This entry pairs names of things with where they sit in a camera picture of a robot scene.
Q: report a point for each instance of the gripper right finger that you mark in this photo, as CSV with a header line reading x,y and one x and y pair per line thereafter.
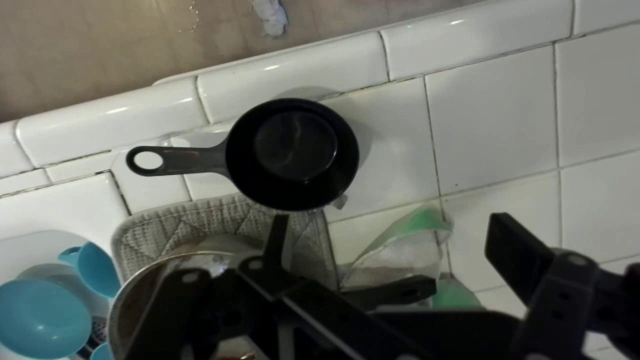
x,y
560,300

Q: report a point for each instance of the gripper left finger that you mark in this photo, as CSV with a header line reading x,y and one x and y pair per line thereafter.
x,y
305,310

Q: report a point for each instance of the green towel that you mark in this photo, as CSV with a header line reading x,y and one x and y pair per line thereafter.
x,y
400,250

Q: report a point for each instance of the black measuring cup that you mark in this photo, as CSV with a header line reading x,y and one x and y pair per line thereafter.
x,y
292,155

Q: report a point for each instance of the small blue measuring cup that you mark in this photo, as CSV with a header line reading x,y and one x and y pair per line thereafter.
x,y
102,352

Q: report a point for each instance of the medium blue measuring cup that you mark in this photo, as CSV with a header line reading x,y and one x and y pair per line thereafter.
x,y
97,270

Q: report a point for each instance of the large blue measuring cup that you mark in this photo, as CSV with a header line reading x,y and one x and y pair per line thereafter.
x,y
40,320

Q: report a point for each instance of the grey quilted pot holder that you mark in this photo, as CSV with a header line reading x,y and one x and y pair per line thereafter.
x,y
200,220

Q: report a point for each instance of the white plate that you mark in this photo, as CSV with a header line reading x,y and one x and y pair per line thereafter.
x,y
35,250

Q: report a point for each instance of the crumpled white cloth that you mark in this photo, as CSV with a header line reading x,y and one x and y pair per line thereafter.
x,y
272,15

